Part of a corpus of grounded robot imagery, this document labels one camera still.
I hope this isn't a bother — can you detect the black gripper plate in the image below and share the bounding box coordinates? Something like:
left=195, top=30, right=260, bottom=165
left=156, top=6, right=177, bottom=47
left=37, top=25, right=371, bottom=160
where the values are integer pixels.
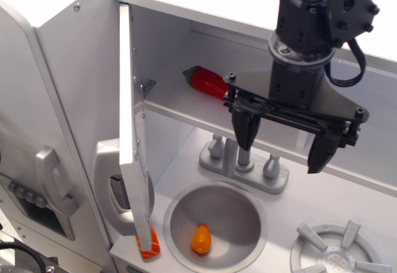
left=224, top=60, right=369, bottom=174

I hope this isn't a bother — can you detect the grey stove burner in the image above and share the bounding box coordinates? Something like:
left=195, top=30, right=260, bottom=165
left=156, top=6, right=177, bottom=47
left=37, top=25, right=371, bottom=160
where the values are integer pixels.
left=290, top=220, right=393, bottom=272

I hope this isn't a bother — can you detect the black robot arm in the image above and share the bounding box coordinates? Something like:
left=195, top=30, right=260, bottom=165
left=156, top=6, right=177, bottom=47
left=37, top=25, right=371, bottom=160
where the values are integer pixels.
left=225, top=0, right=380, bottom=174

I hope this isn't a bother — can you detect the white fridge door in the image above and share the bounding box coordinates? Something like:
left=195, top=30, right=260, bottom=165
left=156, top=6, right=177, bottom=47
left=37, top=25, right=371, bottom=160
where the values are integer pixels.
left=1, top=1, right=116, bottom=272

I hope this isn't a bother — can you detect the white microwave door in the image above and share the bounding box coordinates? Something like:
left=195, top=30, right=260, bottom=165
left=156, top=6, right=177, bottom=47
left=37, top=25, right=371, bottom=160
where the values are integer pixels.
left=119, top=4, right=152, bottom=251

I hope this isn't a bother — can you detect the grey fridge door handle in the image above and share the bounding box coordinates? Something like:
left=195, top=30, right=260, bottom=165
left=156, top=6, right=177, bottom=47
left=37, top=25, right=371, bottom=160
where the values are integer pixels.
left=35, top=145, right=78, bottom=217

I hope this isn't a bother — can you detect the orange salmon sushi toy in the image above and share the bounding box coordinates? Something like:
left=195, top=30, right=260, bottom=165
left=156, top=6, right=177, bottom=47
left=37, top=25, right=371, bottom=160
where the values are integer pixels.
left=135, top=224, right=161, bottom=261

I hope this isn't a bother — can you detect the grey toy faucet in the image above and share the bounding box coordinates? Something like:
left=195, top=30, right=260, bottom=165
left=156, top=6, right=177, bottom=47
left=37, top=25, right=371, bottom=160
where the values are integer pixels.
left=199, top=134, right=289, bottom=195

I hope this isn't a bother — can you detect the red toy chili pepper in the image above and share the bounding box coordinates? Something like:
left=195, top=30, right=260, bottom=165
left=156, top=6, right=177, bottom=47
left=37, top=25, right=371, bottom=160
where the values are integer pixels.
left=182, top=66, right=228, bottom=101

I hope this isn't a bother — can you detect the silver sink bowl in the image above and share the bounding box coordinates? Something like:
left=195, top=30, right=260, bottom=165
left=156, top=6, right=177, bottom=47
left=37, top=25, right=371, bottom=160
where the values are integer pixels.
left=163, top=181, right=268, bottom=272

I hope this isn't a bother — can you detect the black braided cable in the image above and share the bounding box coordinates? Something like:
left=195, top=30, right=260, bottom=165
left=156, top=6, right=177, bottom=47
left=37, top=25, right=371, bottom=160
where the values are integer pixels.
left=0, top=240, right=47, bottom=273

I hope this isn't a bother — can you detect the grey toy wall phone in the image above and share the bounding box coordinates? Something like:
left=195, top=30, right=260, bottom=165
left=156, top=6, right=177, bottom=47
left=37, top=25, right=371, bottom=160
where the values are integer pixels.
left=110, top=172, right=154, bottom=215

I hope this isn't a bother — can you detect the grey ice dispenser panel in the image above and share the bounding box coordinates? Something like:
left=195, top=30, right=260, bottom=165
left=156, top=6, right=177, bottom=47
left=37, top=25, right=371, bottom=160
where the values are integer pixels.
left=1, top=174, right=75, bottom=241

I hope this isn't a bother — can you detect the grey microwave door handle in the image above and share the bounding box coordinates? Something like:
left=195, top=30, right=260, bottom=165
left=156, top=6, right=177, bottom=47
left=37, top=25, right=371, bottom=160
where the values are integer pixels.
left=92, top=138, right=136, bottom=236

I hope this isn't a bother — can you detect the white toy kitchen cabinet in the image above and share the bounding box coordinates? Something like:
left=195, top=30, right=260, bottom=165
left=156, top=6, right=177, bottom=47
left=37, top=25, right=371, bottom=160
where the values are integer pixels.
left=37, top=0, right=396, bottom=272

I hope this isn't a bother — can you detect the orange toy carrot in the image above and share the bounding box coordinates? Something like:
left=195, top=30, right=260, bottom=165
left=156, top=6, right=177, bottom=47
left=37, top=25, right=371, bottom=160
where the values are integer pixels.
left=190, top=224, right=212, bottom=254

